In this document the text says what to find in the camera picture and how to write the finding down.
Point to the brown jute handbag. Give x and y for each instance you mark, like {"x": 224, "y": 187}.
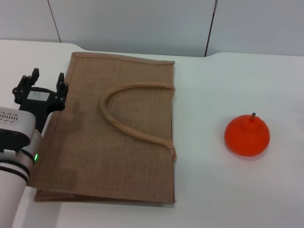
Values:
{"x": 123, "y": 156}

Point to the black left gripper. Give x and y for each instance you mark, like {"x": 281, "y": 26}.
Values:
{"x": 40, "y": 107}

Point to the orange plastic toy fruit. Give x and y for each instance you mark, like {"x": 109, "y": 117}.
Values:
{"x": 244, "y": 140}

